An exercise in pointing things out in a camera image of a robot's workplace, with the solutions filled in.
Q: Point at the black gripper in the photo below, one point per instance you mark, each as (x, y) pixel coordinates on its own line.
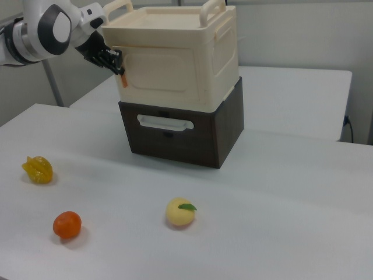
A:
(93, 48)

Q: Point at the cream cabinet door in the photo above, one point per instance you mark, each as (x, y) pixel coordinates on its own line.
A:
(158, 73)

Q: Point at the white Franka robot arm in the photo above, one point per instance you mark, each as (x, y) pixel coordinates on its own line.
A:
(43, 32)

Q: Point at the cream plastic cabinet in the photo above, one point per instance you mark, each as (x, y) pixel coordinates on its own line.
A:
(163, 35)

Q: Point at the grey metal pole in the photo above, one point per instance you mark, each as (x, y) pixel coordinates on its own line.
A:
(54, 87)

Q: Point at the dark brown drawer box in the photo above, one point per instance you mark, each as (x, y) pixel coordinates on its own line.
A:
(175, 146)

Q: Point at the yellow toy starfruit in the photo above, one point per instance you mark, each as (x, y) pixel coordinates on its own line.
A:
(38, 170)

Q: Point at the yellow toy peach with leaf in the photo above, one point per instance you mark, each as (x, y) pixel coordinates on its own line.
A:
(179, 216)

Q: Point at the orange toy tangerine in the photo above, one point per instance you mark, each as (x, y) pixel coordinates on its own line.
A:
(67, 224)

